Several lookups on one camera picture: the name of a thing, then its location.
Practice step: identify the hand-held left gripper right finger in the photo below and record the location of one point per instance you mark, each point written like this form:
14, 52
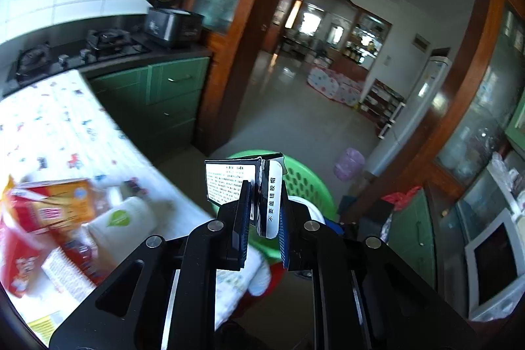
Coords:
284, 241

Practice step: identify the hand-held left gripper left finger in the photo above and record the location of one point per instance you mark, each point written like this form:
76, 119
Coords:
245, 227

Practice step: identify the small black and white carton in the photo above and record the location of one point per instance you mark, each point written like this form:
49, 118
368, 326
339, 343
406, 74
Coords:
229, 177

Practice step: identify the green plastic basket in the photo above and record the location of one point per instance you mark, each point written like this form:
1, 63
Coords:
305, 180

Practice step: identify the purple plastic bag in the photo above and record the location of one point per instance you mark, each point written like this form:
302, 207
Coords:
349, 164

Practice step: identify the red plastic bag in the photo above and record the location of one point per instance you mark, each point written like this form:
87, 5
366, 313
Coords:
400, 197

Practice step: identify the green low cabinet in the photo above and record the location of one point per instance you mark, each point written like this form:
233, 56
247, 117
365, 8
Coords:
412, 239

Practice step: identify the green kitchen cabinet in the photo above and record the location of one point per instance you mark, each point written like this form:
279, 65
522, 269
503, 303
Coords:
172, 100

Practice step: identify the printed playpen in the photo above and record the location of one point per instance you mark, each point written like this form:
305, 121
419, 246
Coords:
334, 85

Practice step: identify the shoe rack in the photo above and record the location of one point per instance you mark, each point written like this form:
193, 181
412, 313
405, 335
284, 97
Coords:
383, 108

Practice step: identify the white standing air conditioner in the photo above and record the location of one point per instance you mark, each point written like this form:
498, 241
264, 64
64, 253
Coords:
414, 116

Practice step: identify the red orange snack bag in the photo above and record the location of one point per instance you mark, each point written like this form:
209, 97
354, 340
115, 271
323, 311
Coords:
37, 210

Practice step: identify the white microwave oven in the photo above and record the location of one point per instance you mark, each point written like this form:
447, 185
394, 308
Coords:
494, 264

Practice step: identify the black rice cooker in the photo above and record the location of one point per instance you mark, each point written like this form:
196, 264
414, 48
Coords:
172, 20

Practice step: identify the printed white tablecloth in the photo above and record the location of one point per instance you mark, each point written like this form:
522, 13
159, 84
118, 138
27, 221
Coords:
53, 116

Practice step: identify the black gas stove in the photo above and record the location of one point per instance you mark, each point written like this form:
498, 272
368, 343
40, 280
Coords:
102, 42

